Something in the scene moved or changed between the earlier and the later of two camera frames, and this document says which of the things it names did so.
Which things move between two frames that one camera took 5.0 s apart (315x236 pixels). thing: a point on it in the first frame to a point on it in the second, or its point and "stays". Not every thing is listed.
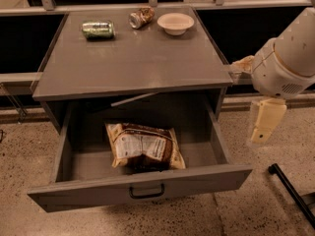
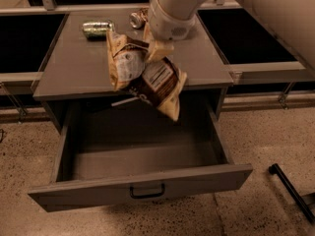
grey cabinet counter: (95, 55) stays
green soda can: (98, 30) stays
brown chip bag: (144, 148) to (156, 83)
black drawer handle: (148, 196) stays
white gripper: (278, 73) to (166, 24)
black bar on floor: (275, 169) stays
